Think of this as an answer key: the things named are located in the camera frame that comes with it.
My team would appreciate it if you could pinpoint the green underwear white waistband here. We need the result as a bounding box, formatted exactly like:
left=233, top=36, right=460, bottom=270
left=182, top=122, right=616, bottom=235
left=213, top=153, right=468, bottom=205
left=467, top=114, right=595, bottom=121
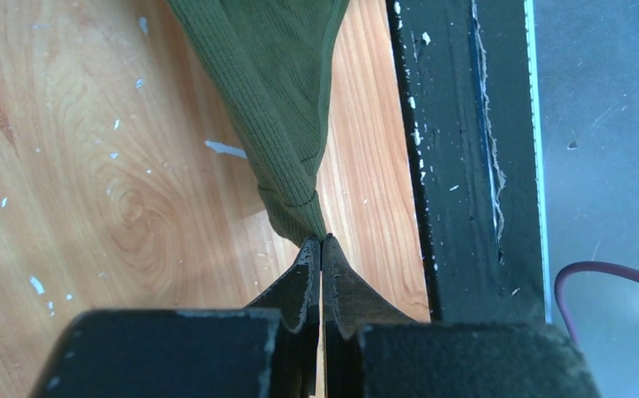
left=170, top=1, right=347, bottom=245

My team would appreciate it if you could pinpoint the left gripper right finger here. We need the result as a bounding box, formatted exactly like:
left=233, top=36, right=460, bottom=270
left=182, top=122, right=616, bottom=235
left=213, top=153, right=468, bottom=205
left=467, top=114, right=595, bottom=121
left=322, top=234, right=415, bottom=397

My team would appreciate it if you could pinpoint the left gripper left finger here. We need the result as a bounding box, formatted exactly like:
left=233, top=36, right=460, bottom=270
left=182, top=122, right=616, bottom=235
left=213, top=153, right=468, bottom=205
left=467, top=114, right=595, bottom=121
left=247, top=237, right=321, bottom=397

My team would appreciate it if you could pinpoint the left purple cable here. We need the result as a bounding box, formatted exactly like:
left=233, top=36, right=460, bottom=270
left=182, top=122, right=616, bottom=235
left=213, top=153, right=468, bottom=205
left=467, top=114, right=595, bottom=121
left=553, top=260, right=639, bottom=347

